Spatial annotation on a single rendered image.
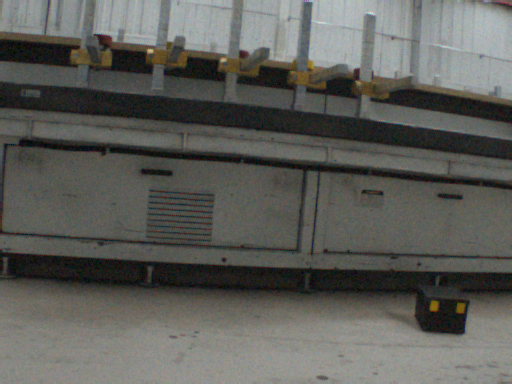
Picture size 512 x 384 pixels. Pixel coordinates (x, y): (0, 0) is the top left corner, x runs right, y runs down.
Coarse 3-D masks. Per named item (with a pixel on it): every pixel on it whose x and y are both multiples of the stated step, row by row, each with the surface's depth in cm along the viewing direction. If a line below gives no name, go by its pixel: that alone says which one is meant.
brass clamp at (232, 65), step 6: (222, 60) 184; (228, 60) 184; (234, 60) 184; (240, 60) 185; (222, 66) 184; (228, 66) 184; (234, 66) 185; (240, 66) 185; (258, 66) 187; (234, 72) 185; (240, 72) 185; (246, 72) 186; (252, 72) 186; (258, 72) 187
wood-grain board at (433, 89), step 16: (0, 32) 180; (112, 48) 191; (128, 48) 192; (144, 48) 194; (272, 64) 206; (288, 64) 207; (352, 80) 220; (384, 80) 218; (448, 96) 231; (464, 96) 228; (480, 96) 230
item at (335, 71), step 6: (336, 66) 167; (342, 66) 165; (318, 72) 183; (324, 72) 177; (330, 72) 172; (336, 72) 167; (342, 72) 165; (312, 78) 188; (318, 78) 182; (324, 78) 178; (330, 78) 177
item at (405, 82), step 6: (402, 78) 176; (408, 78) 172; (414, 78) 171; (378, 84) 194; (384, 84) 189; (390, 84) 185; (396, 84) 180; (402, 84) 176; (408, 84) 172; (414, 84) 171; (378, 90) 194; (384, 90) 189; (390, 90) 188
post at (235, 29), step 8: (232, 0) 186; (240, 0) 184; (232, 8) 185; (240, 8) 184; (232, 16) 184; (240, 16) 184; (232, 24) 184; (240, 24) 185; (232, 32) 184; (240, 32) 185; (232, 40) 184; (240, 40) 185; (232, 48) 185; (232, 56) 185; (224, 80) 188; (232, 80) 186; (224, 88) 187; (232, 88) 186
